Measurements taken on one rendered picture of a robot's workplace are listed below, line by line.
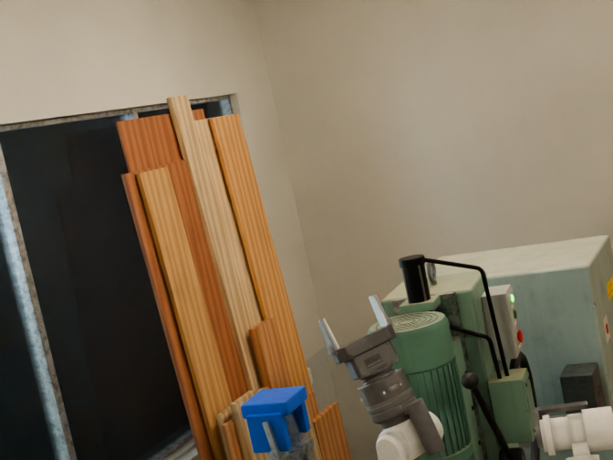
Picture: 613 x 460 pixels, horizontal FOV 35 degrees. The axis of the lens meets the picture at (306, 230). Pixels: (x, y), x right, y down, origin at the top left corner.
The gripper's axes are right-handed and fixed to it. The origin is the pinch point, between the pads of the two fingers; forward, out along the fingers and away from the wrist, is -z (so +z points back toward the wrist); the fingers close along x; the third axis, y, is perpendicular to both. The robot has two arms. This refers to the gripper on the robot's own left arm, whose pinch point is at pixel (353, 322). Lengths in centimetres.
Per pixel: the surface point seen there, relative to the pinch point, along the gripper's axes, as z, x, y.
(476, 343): 17, 39, -39
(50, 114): -101, -12, -150
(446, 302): 6, 36, -38
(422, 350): 11.9, 18.8, -21.3
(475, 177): -29, 159, -214
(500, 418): 35, 37, -41
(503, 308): 13, 50, -40
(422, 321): 6.8, 23.1, -24.8
